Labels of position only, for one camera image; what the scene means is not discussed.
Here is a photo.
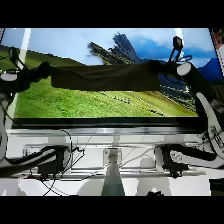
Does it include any black cable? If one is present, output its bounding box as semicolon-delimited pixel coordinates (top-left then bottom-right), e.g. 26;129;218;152
39;129;86;197

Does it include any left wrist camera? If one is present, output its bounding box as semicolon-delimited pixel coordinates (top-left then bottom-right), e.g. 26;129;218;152
7;46;26;72

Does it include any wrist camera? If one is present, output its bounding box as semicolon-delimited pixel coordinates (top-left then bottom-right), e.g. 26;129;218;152
167;35;185;65
7;46;26;72

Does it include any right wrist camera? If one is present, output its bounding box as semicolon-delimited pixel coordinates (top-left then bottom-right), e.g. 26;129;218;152
167;35;185;65

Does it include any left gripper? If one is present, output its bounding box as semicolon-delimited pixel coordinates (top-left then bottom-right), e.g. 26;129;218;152
35;61;53;83

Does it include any silver frame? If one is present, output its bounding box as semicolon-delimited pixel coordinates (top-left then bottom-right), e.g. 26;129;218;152
0;127;224;197

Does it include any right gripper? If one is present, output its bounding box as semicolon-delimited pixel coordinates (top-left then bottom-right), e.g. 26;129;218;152
147;59;168;76

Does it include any dark brown garment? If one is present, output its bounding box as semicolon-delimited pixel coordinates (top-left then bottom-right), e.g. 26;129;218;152
49;61;162;93

